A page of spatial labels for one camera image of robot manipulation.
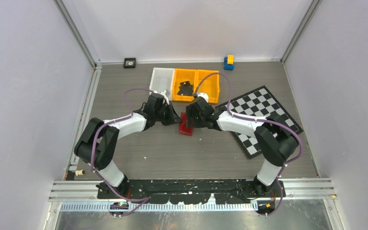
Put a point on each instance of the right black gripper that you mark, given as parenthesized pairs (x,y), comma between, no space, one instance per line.
(190,113)

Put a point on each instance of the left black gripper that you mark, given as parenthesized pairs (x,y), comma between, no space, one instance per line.
(173,118)

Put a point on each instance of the red card holder wallet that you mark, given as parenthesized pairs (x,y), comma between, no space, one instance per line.
(183,129)

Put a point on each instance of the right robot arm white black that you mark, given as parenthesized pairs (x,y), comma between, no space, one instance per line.
(277,142)

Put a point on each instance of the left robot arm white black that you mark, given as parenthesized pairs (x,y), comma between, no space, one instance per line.
(96,146)

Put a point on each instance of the black card in bin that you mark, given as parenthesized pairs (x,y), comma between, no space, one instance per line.
(185,89)

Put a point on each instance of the orange bin with cards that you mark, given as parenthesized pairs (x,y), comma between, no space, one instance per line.
(182,75)

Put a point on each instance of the empty orange bin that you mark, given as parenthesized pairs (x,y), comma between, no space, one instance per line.
(210,86)

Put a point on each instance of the white plastic bin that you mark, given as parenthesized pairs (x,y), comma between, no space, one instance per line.
(162,79)

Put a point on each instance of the blue yellow toy block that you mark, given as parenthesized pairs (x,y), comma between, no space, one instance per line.
(229,62)

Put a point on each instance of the black white checkerboard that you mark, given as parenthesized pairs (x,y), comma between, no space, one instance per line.
(259,102)

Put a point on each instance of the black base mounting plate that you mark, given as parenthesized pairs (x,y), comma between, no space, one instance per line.
(198,191)

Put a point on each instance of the small black square box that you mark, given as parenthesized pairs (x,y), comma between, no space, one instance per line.
(129,63)

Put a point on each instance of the small beige spool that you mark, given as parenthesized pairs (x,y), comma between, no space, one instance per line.
(79,172)

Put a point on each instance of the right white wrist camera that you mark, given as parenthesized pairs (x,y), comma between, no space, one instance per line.
(201,95)

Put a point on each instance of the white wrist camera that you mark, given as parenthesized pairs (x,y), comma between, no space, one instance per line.
(165,94)
(201,95)

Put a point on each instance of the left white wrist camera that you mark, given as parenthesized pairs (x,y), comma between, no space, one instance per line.
(165,94)

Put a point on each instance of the aluminium rail frame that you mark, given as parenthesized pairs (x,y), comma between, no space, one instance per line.
(82,196)

